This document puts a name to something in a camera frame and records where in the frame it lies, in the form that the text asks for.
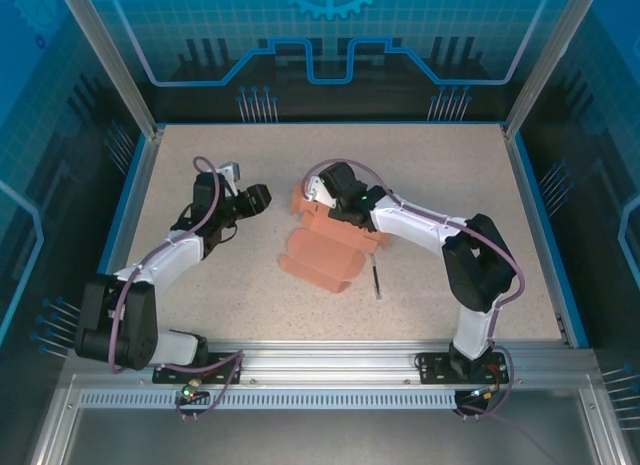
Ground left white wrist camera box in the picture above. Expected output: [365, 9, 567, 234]
[218, 161, 242, 187]

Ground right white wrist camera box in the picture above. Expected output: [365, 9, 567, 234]
[304, 173, 337, 210]

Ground grey metal base tray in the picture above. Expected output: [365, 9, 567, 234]
[29, 374, 626, 465]

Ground thin black pen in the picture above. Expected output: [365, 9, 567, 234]
[368, 252, 385, 301]

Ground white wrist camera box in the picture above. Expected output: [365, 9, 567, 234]
[218, 161, 242, 187]
[304, 173, 337, 210]

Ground aluminium table side rail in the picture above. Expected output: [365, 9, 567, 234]
[502, 127, 572, 347]
[94, 127, 166, 347]

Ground aluminium frame post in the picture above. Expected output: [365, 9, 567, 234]
[502, 0, 586, 141]
[55, 0, 166, 141]

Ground pink cardboard paper box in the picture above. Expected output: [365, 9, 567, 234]
[278, 182, 391, 295]

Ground slotted grey cable duct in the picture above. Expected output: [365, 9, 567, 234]
[77, 390, 464, 410]

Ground wide aluminium base rail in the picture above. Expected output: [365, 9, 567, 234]
[64, 340, 599, 391]

